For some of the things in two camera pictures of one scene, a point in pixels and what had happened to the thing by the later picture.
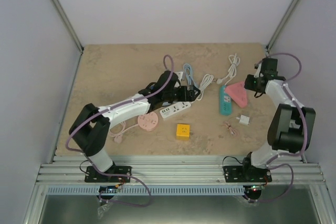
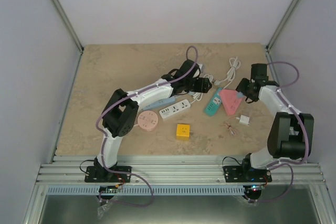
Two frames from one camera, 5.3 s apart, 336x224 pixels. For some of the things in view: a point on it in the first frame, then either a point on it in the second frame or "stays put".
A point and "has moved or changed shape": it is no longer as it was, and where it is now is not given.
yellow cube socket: [182, 131] stays put
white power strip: [174, 109] stays put
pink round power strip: [148, 121] stays put
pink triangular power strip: [238, 92] has moved or changed shape
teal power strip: [225, 102] → [214, 104]
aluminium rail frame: [71, 169] stays put
